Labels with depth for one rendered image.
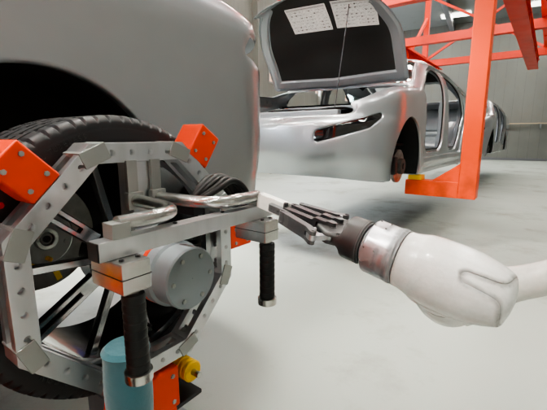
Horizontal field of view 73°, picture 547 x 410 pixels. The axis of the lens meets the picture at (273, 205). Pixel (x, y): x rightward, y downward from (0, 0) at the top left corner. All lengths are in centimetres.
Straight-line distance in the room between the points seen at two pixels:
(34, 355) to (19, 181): 31
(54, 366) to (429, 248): 69
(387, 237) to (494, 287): 15
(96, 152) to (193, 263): 28
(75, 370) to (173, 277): 27
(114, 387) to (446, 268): 61
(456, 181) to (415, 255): 359
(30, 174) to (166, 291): 31
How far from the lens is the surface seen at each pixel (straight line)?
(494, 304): 56
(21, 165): 74
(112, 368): 79
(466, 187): 412
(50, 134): 85
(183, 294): 78
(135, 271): 60
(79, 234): 91
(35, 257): 123
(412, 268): 56
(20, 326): 80
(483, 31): 419
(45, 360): 84
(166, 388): 104
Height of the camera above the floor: 113
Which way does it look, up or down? 10 degrees down
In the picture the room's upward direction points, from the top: straight up
